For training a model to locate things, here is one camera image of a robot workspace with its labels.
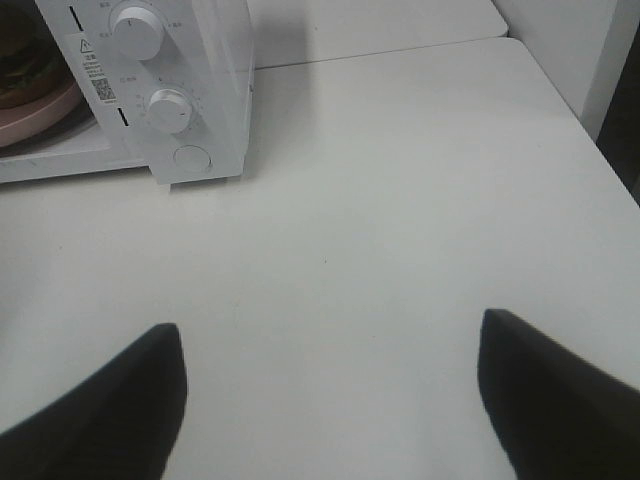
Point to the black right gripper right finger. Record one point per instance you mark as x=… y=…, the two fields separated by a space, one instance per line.
x=555 y=415

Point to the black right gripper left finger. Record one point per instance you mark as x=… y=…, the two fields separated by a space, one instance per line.
x=122 y=422

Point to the white microwave knob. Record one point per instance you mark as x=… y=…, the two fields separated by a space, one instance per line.
x=169 y=111
x=137 y=29

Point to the white microwave oven body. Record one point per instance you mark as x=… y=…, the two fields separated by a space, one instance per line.
x=207 y=54

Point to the pink round plate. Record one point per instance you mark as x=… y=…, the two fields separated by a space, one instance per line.
x=25 y=121

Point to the white warning sticker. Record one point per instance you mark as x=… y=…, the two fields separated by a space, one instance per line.
x=89 y=67

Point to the round white door-release button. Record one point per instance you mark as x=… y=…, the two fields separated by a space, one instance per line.
x=192 y=159

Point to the burger with lettuce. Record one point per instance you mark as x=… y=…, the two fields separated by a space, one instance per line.
x=31 y=65

